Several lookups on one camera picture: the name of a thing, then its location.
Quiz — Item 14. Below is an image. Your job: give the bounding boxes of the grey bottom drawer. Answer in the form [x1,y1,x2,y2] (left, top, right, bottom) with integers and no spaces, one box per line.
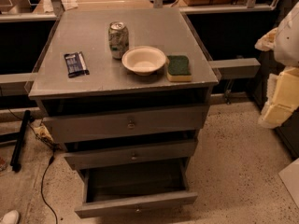
[75,159,197,218]

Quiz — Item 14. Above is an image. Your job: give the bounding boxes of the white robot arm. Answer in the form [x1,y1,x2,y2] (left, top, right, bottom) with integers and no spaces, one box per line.
[255,2,299,129]

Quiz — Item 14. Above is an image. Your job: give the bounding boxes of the grey drawer cabinet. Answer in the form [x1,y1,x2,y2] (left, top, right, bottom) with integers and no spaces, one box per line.
[27,7,220,173]

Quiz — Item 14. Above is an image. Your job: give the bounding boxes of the grey top drawer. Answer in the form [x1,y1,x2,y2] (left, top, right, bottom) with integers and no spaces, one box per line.
[44,105,208,143]

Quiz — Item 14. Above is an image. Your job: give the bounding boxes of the white board on floor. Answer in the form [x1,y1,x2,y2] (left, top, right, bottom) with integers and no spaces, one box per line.
[278,159,299,208]

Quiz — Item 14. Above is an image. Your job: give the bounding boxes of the green yellow sponge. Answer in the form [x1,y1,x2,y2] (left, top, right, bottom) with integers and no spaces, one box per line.
[166,55,192,82]

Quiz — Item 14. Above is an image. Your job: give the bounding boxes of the white paper bowl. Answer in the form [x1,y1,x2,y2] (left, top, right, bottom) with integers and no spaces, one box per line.
[121,46,166,76]

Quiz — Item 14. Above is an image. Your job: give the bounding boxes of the green white soda can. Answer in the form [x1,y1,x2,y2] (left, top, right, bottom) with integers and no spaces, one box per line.
[108,21,129,59]

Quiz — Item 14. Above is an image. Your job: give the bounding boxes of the blue snack packet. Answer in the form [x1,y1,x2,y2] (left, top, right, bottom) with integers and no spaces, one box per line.
[64,51,90,78]

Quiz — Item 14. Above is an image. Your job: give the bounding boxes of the white crumpled cloth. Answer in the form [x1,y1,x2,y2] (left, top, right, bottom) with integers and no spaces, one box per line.
[62,0,78,10]

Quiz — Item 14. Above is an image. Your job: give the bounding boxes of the white power strip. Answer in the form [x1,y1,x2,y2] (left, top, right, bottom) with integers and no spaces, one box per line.
[34,125,53,142]

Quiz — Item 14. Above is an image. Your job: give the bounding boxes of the black bar on floor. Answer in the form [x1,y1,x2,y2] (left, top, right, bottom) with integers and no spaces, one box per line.
[10,110,31,173]

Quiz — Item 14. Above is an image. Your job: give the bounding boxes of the white shoe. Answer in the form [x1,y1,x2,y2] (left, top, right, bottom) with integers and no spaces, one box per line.
[0,210,20,224]

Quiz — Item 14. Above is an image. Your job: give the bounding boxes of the grey side rail right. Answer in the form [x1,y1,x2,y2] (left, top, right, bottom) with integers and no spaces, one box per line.
[209,58,261,79]

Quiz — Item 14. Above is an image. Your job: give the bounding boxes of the grey side rail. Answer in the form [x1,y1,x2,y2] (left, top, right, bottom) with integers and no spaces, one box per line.
[209,58,261,79]
[0,73,37,96]

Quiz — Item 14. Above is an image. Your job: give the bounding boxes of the black floor cable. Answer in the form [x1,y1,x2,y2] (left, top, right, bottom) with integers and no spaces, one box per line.
[40,155,59,224]

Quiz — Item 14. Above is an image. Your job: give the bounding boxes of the grey side rail left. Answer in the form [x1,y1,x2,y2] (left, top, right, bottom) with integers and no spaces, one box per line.
[0,73,37,96]

